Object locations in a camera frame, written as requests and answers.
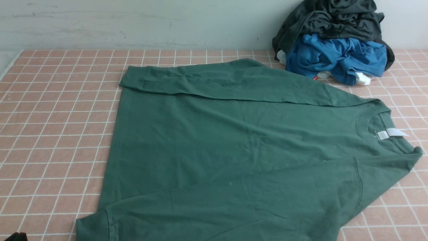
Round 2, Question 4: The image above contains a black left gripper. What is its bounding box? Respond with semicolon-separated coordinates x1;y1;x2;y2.
4;232;28;241

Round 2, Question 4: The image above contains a green long sleeve shirt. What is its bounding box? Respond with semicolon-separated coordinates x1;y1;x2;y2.
76;59;423;241

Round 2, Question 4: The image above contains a pink checkered tablecloth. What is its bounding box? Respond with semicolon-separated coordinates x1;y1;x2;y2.
0;49;428;241

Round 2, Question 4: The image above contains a blue crumpled garment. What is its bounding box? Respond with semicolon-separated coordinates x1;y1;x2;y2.
286;33;387;86

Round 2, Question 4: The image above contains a dark grey crumpled garment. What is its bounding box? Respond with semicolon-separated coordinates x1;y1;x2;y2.
272;0;385;54

